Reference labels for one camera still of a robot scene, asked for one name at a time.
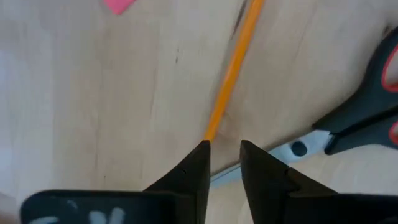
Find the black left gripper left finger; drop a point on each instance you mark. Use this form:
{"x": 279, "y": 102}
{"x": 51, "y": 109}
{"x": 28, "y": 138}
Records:
{"x": 196, "y": 174}

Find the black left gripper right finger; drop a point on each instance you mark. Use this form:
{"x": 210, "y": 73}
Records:
{"x": 264, "y": 180}

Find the yellow pencil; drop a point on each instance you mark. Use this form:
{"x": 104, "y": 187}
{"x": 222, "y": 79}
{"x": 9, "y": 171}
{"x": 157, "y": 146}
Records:
{"x": 233, "y": 68}

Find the red and black scissors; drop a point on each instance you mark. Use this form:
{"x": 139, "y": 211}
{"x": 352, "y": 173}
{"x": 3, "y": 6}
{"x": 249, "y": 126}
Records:
{"x": 363, "y": 115}

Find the pink eraser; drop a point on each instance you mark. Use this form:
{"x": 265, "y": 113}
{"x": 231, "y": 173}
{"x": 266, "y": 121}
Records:
{"x": 119, "y": 4}

